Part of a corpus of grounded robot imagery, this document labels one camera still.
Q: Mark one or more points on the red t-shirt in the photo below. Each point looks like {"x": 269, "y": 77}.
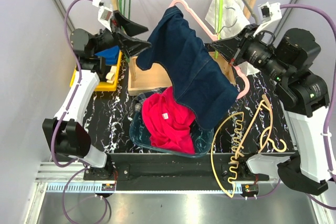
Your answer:
{"x": 168, "y": 122}

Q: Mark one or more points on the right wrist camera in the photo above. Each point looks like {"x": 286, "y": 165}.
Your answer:
{"x": 269, "y": 14}

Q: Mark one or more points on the yellow wavy hanger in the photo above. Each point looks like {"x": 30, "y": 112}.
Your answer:
{"x": 238, "y": 132}

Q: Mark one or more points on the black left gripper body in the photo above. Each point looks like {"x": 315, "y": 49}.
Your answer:
{"x": 114, "y": 34}

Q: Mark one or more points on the yellow plastic bin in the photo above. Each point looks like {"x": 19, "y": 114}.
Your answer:
{"x": 105, "y": 82}

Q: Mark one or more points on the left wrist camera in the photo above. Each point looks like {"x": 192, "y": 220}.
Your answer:
{"x": 104, "y": 13}

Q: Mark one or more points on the black and white cloth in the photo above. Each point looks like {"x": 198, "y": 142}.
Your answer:
{"x": 111, "y": 76}

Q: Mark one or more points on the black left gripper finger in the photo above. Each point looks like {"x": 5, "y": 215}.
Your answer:
{"x": 131, "y": 46}
{"x": 131, "y": 28}

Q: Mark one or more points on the pink plastic hanger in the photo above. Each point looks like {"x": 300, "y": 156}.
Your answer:
{"x": 225, "y": 67}

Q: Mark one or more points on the lime green hanger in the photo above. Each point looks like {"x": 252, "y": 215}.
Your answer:
{"x": 218, "y": 17}

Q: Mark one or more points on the navy denim skirt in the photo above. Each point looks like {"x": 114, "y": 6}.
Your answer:
{"x": 197, "y": 80}

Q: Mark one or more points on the blue folded towel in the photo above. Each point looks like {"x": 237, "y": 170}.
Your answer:
{"x": 110, "y": 55}

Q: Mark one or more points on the teal transparent basin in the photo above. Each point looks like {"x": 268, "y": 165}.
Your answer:
{"x": 201, "y": 139}

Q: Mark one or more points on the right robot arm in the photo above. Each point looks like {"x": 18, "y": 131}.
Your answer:
{"x": 302, "y": 93}

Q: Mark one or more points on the navy plaid skirt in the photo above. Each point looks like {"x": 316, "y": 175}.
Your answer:
{"x": 140, "y": 99}

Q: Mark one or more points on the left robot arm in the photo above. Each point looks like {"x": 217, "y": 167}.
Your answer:
{"x": 64, "y": 133}

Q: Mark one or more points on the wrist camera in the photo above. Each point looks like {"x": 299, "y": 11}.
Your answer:
{"x": 104, "y": 13}
{"x": 269, "y": 14}

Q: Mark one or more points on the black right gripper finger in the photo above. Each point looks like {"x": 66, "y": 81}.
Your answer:
{"x": 242, "y": 35}
{"x": 230, "y": 49}

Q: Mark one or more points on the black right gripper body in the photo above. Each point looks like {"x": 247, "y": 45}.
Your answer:
{"x": 243, "y": 44}

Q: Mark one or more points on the white quilted garment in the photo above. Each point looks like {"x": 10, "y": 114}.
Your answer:
{"x": 233, "y": 19}

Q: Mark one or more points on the green plastic hanger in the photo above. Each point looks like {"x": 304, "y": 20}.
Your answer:
{"x": 125, "y": 7}

